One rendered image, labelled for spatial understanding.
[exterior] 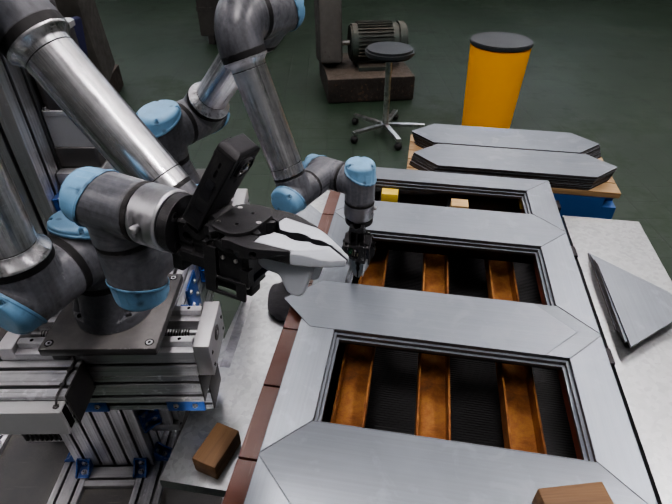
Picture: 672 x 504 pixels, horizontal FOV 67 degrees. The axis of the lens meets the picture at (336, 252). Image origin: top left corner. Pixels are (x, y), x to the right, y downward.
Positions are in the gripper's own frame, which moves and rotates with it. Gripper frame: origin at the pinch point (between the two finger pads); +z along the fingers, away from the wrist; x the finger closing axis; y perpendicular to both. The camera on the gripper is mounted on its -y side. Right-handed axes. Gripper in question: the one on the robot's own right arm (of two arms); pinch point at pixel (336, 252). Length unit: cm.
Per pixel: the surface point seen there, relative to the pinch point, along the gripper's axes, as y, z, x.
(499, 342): 53, 17, -65
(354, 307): 53, -19, -61
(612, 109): 78, 57, -488
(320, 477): 60, -7, -16
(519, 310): 51, 20, -78
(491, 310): 51, 13, -75
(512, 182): 41, 7, -145
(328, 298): 53, -27, -61
